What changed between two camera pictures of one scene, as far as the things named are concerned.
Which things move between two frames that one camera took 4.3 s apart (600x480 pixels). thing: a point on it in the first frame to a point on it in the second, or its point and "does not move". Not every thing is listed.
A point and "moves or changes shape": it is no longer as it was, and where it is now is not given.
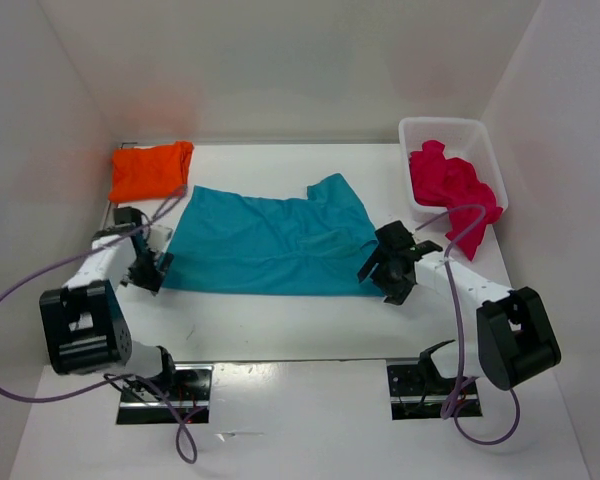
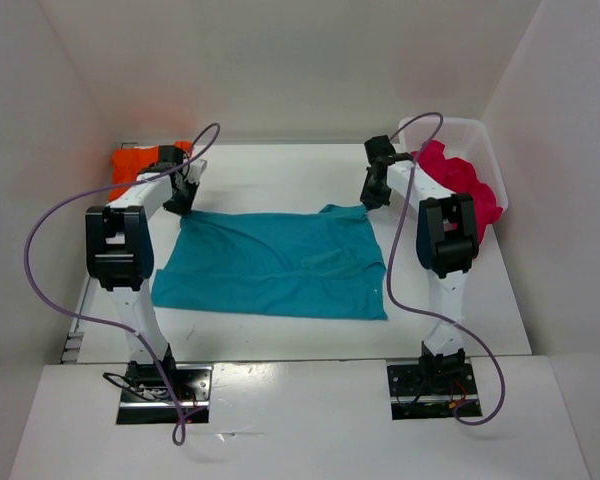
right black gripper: x=396 y=293 to x=370 y=200
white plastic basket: x=467 y=139 does not move
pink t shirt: x=450 y=182 does not move
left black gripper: x=151 y=279 to x=184 y=208
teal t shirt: x=239 y=243 moves or changes shape
